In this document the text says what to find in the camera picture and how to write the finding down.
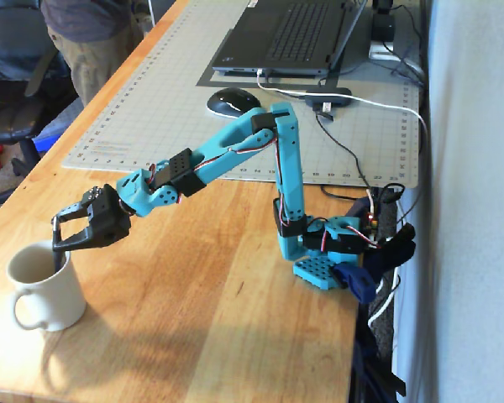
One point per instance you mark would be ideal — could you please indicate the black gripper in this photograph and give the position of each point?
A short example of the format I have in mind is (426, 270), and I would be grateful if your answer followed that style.
(106, 224)

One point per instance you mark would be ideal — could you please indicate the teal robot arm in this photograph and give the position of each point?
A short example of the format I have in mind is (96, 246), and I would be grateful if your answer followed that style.
(227, 147)

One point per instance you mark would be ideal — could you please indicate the white ceramic mug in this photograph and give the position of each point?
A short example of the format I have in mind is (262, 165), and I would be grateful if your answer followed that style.
(63, 294)

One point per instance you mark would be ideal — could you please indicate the black office chair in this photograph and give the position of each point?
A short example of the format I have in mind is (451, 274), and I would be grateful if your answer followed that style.
(8, 113)

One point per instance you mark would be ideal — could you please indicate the grey gridded cutting mat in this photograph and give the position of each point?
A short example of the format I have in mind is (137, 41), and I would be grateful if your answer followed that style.
(151, 117)

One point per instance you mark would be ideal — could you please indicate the person in khaki trousers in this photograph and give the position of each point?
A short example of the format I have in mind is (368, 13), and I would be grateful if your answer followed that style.
(92, 46)

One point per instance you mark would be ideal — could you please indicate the black computer mouse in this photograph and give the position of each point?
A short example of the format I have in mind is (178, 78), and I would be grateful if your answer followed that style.
(231, 101)

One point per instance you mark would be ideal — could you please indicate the dark blue clamp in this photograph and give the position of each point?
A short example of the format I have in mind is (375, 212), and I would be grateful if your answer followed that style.
(357, 282)

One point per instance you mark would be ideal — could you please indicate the black usb hub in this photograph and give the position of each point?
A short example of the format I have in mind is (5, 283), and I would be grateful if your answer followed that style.
(340, 93)

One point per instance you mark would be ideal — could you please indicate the dark grey laptop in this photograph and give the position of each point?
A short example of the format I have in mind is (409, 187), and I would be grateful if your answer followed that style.
(302, 29)

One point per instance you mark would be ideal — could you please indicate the black power adapter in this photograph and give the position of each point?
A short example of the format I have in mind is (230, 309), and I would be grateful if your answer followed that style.
(383, 27)

